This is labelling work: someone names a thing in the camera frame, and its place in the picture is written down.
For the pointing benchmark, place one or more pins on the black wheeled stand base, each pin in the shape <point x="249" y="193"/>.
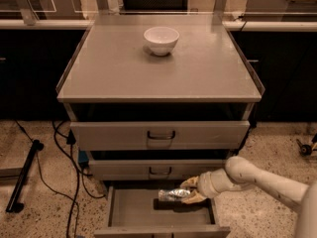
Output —
<point x="306" y="150"/>

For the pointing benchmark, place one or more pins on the black metal stand leg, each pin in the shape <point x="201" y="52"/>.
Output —
<point x="14" y="206"/>

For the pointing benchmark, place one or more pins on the middle grey drawer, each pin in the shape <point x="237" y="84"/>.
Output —
<point x="152" y="169"/>

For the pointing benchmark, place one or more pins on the grey drawer cabinet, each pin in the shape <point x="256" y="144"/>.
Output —
<point x="114" y="77"/>

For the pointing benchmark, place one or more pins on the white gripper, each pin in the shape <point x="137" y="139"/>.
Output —
<point x="203" y="185"/>

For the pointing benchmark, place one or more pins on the silver redbull can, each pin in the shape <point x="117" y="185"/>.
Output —
<point x="176" y="194"/>

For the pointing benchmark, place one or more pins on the white ceramic bowl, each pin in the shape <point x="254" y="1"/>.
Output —
<point x="161" y="40"/>

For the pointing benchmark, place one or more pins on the grey drawer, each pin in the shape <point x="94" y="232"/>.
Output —
<point x="181" y="135"/>
<point x="137" y="212"/>
<point x="152" y="169"/>

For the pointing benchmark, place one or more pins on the top grey drawer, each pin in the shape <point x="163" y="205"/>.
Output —
<point x="181" y="135"/>

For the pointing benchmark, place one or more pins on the bottom grey drawer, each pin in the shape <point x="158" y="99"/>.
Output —
<point x="137" y="212"/>

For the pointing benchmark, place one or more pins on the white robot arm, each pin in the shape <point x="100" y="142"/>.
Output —
<point x="240" y="174"/>

